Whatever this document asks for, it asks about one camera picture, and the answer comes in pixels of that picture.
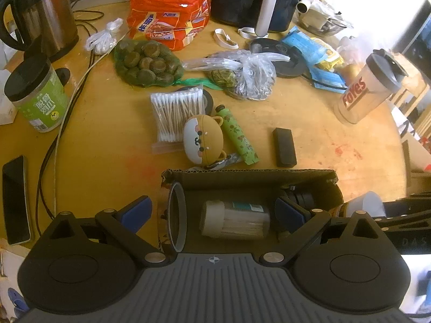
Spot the bag of cotton swabs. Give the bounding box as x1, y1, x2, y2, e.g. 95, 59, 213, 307
150, 90, 206, 155

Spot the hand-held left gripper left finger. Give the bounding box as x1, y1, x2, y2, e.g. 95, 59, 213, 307
40, 195, 167, 265

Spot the white rubber band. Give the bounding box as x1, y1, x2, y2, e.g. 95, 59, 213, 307
237, 26, 270, 40
214, 29, 239, 49

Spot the yellow snack packet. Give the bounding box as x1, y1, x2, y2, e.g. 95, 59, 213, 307
317, 38, 346, 71

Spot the black kettle base cable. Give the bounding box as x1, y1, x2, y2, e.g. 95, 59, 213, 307
300, 71, 347, 94

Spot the clear shaker bottle grey lid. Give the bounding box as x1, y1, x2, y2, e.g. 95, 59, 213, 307
333, 49, 409, 125

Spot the clear tape roll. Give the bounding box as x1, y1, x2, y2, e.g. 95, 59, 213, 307
167, 181, 187, 253

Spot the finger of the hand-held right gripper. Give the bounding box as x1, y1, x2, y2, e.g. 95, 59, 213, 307
374, 217, 429, 234

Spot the green label jar black lid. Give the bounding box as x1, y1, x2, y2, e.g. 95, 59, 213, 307
4, 54, 69, 133

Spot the black kettle base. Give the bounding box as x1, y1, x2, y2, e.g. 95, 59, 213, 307
249, 38, 310, 79

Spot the toothpick container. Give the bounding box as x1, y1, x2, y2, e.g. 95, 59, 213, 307
201, 200, 272, 240

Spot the small black round holder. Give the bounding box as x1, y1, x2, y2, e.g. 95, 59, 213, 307
54, 68, 72, 85

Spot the green net bag of chestnuts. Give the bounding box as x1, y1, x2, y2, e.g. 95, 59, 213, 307
113, 38, 219, 91

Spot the black smartphone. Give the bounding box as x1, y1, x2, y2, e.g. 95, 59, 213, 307
2, 155, 32, 246

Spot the brown bear-shaped case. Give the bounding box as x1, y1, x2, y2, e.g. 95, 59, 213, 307
182, 114, 227, 164

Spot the clear bag of sunflower seeds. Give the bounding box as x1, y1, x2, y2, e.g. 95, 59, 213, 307
182, 49, 292, 101

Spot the black round lens-like object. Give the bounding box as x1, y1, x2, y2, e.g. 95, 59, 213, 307
279, 186, 315, 209

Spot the black tape roll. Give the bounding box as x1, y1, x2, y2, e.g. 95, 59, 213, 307
177, 87, 215, 115

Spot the black power cable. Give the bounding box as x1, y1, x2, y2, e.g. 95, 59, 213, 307
38, 9, 105, 219

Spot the small knotted white plastic bag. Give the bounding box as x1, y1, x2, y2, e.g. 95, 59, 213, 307
85, 17, 124, 55

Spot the grey key clip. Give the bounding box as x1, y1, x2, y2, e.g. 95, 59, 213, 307
187, 153, 243, 172

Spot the cardboard box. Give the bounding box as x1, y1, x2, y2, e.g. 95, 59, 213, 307
159, 167, 347, 254

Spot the white cable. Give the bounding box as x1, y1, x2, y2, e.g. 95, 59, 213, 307
53, 29, 132, 217

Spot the dark monitor screen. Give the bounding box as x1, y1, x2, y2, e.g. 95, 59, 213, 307
402, 23, 431, 71

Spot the green printed mini umbrella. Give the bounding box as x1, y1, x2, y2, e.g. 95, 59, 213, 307
215, 105, 260, 165

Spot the wooden desktop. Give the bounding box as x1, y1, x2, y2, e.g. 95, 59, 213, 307
0, 0, 418, 253

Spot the white tube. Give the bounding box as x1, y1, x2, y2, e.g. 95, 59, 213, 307
296, 0, 319, 14

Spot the steel electric kettle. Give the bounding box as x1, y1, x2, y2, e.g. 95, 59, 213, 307
0, 0, 79, 63

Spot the wooden chair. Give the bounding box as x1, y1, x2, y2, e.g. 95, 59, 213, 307
387, 81, 431, 142

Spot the black rectangular block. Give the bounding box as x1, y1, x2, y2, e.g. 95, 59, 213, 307
272, 127, 297, 168

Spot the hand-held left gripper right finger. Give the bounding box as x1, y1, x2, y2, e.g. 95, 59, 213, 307
259, 197, 391, 265

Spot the orange snack bag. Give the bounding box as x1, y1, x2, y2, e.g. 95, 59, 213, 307
126, 0, 213, 52

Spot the blue snack packet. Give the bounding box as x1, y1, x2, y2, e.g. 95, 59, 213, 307
281, 27, 334, 64
305, 65, 347, 93

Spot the dark blue air fryer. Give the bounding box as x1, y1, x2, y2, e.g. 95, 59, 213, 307
210, 0, 308, 37

